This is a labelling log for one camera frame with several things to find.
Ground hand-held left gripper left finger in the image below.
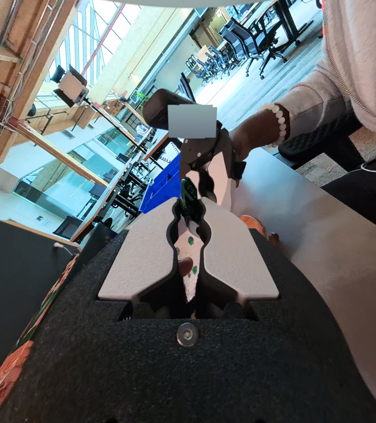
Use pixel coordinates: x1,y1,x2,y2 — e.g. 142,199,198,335
98,198,180,303

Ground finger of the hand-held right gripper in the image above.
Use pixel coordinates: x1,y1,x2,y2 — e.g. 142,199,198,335
179,161,205,199
199,153,234,212

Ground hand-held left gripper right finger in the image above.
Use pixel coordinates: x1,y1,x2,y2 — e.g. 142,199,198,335
201,199,280,303

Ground long dark green brick leaf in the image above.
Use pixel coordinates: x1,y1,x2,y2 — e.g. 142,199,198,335
179,177,198,223

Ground peach toy brick flowerpot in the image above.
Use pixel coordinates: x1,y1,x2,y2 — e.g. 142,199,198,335
239,214,280,250

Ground person's right forearm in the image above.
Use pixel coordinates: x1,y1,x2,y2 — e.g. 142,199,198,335
275,59,357,144

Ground grey desk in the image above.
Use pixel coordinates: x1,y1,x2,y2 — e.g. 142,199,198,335
231,147,376,423

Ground black legged office desk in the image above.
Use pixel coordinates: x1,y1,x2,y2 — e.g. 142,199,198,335
254,0,314,47

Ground person's right hand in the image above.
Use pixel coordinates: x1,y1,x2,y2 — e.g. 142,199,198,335
229,108,283,163

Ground blue plastic bin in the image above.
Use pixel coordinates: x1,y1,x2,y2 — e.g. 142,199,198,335
139,153,182,214

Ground black computer monitor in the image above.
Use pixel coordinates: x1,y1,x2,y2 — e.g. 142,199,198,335
177,72,197,104

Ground black office chair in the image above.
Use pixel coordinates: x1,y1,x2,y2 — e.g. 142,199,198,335
278,111,364,171

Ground row of black office chairs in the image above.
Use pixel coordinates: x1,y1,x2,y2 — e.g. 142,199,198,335
186,17,289,87

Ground person's dark trousers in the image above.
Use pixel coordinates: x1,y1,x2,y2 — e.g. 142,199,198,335
320,154,376,240

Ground studio light panel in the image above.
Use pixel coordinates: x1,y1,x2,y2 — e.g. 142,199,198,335
50,64,90,108

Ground white bead bracelet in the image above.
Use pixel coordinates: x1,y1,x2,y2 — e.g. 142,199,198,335
259,102,290,148

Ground thin white cable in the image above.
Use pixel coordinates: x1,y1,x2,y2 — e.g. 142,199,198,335
54,242,78,256

